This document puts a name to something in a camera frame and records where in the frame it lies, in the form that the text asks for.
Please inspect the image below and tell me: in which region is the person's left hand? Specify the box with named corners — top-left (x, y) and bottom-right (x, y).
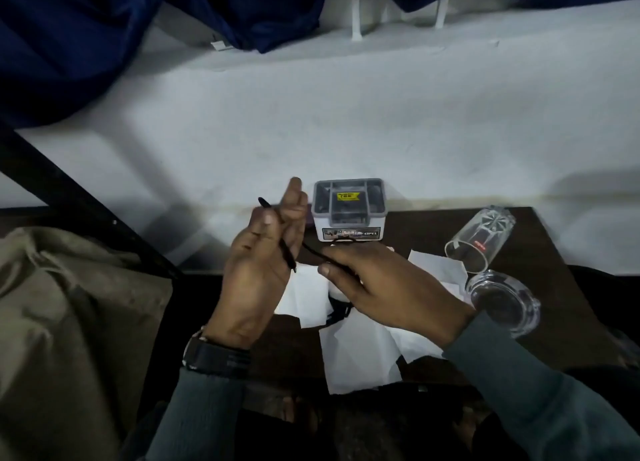
top-left (202, 176), bottom-right (310, 350)

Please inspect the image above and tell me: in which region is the person's right hand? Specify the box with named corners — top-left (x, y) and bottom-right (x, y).
top-left (317, 243), bottom-right (477, 349)

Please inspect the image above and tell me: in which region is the black cable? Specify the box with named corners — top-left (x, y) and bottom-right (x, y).
top-left (257, 197), bottom-right (361, 326)

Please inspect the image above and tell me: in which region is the pile of white tissue papers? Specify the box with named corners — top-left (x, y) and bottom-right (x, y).
top-left (273, 245), bottom-right (473, 396)

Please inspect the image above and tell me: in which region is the clear drinking glass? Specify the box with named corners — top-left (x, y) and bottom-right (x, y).
top-left (443, 205), bottom-right (517, 276)

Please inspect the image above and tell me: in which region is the clear glass ashtray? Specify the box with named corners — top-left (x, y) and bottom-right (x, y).
top-left (465, 269), bottom-right (542, 339)

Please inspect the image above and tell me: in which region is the person's left forearm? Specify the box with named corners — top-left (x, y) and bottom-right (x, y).
top-left (145, 368), bottom-right (249, 461)

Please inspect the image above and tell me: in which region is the person's right forearm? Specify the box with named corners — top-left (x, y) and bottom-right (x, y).
top-left (442, 313), bottom-right (640, 461)

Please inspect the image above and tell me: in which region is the grey plastic organizer box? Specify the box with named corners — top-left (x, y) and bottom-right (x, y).
top-left (312, 177), bottom-right (389, 242)

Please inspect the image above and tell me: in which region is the black wristwatch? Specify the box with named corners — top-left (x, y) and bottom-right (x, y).
top-left (181, 328), bottom-right (253, 379)

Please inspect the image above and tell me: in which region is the khaki blanket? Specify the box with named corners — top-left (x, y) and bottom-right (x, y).
top-left (0, 225), bottom-right (173, 461)

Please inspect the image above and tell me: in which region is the dark blue curtain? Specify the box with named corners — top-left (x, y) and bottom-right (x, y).
top-left (0, 0), bottom-right (640, 129)

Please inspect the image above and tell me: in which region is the black bed frame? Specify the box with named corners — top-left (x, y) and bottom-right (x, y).
top-left (0, 128), bottom-right (183, 279)

